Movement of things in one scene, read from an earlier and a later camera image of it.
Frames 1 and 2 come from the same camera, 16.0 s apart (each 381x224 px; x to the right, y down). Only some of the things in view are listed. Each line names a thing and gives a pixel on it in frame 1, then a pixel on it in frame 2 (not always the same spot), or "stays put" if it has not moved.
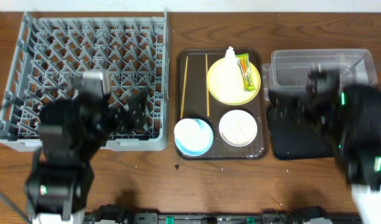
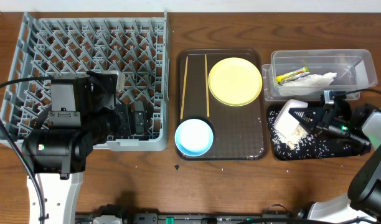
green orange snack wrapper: [243, 63] -> [299, 73]
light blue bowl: [193, 137] stays put
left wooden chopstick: [184, 87] stays put
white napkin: [231, 81] -> [309, 84]
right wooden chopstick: [207, 86] stays put
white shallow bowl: [238, 127] -> [287, 125]
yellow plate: [225, 83] stays put
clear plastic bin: [287, 72] stays put
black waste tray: [298, 132] stays put
